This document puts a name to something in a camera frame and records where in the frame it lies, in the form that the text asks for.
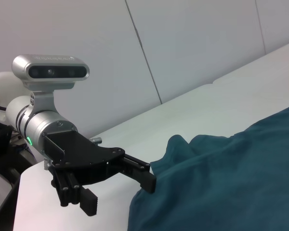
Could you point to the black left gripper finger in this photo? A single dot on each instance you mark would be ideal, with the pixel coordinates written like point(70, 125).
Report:
point(144, 176)
point(67, 190)

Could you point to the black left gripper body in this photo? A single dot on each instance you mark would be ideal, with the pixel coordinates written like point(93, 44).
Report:
point(82, 156)

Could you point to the blue-green t-shirt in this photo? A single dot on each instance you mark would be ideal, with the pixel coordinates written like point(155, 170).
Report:
point(219, 180)

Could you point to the white and silver left arm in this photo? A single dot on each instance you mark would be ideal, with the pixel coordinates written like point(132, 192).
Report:
point(50, 125)

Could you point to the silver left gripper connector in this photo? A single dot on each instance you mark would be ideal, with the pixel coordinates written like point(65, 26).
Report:
point(47, 164)
point(96, 140)

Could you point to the black equipment housing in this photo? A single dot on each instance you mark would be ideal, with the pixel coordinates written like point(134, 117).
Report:
point(0, 139)

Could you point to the silver camera mount bracket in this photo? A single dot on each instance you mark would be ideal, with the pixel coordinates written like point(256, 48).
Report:
point(43, 101)

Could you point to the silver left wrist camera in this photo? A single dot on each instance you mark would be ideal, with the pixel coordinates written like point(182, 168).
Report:
point(50, 69)

